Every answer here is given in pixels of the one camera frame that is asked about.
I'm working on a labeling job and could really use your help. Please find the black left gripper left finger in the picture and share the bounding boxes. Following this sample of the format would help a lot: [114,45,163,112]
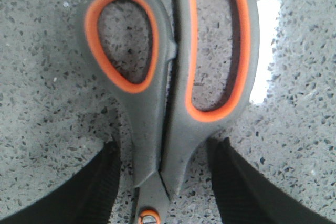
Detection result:
[1,142,120,223]

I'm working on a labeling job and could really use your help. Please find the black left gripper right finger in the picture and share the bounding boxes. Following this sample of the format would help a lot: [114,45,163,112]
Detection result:
[207,138,331,223]

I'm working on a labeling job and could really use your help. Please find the grey orange handled scissors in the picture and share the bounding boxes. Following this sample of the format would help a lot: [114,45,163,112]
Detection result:
[78,0,259,223]

